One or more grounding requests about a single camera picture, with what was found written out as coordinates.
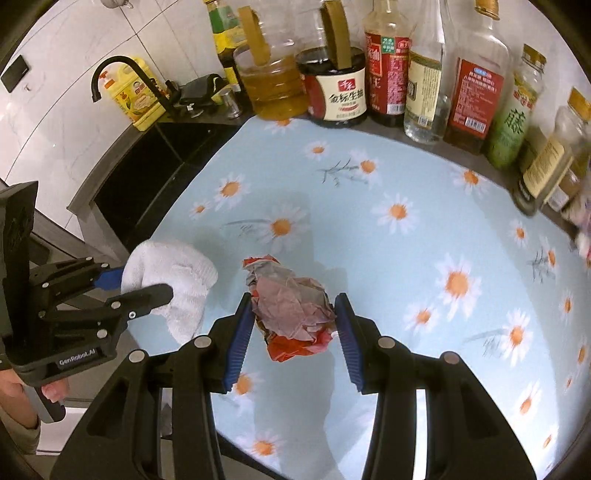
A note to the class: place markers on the dark bottle cream label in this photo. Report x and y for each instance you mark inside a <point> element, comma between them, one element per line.
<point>547,161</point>

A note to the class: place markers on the dark bottle red label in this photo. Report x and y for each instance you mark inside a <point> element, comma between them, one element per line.
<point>388,74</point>

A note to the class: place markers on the brown spice jar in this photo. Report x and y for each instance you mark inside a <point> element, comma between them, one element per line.
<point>572,184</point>

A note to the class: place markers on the yellow dish soap bottle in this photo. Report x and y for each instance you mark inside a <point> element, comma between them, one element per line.
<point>138,101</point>

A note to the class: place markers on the green yellow label bottle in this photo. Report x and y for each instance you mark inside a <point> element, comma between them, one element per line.
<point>224,37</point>

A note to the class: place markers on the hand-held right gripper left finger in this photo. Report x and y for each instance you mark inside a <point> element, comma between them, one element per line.
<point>238,346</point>

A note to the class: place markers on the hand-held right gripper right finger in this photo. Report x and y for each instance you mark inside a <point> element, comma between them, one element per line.
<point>348,341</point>

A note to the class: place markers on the black faucet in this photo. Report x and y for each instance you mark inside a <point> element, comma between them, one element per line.
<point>115,60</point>

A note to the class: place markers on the black kitchen sink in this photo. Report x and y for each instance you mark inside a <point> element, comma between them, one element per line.
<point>152,184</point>

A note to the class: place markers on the person's left forearm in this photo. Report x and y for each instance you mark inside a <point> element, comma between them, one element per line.
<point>18,438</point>

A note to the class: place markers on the square amber bottle red label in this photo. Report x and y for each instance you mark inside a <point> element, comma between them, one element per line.
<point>475,92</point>

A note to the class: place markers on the small steel cup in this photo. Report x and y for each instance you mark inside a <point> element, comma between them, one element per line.
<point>231,104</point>

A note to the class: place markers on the pink white packet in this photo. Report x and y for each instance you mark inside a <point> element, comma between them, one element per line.
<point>582,230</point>

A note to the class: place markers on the floral light blue tablecloth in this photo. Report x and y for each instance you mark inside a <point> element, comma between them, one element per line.
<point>392,258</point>

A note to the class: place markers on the clear bottle cream label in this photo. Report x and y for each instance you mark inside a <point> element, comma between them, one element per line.
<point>425,83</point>

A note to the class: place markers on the metal wall strainer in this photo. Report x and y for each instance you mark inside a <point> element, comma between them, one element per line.
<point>115,2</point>

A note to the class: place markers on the pink red wrapper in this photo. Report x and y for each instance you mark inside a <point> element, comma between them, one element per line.
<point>295,304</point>

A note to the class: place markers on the white towel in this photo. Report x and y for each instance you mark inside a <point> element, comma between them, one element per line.
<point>184,272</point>

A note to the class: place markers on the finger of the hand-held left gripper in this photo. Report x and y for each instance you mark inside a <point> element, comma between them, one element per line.
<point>147,297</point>
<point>111,279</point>

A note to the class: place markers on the black sink holder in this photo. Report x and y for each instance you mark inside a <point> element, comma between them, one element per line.
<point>201,87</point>

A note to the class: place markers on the soy sauce jug white label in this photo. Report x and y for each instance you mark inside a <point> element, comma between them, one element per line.
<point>334,92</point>

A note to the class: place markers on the black wall switch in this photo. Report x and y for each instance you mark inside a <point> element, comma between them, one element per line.
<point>14,74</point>

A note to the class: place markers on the person's left hand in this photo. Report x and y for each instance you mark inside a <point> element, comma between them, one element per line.
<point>14,397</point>

